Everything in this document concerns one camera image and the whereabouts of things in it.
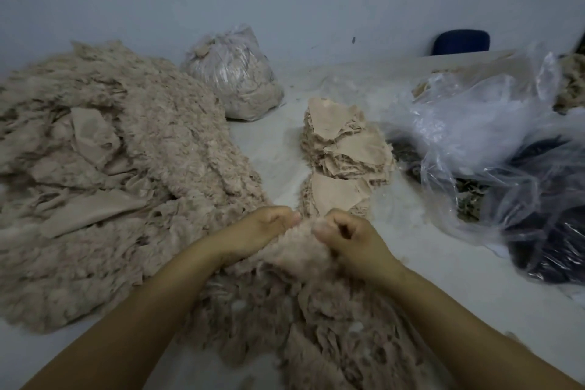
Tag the person's right hand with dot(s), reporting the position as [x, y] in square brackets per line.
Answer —
[358, 246]

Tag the beige fur pile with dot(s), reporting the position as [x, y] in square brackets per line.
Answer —
[572, 83]

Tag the large clear plastic bag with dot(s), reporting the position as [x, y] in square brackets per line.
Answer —
[475, 120]

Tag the person's right forearm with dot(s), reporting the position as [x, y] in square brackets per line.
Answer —
[484, 335]

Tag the stack of sorted beige pieces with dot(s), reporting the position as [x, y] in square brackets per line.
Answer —
[313, 152]

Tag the beige scrap strips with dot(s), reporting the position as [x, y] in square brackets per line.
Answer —
[311, 321]

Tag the clear bag of beige scraps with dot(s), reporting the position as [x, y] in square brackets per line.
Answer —
[236, 74]

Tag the large pile beige fabric scraps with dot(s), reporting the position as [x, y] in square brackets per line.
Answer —
[110, 166]

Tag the blue chair back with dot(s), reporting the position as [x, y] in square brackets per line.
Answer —
[461, 41]

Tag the person's left forearm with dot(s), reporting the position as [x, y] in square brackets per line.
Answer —
[128, 335]

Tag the person's left hand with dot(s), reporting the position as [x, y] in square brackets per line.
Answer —
[249, 234]

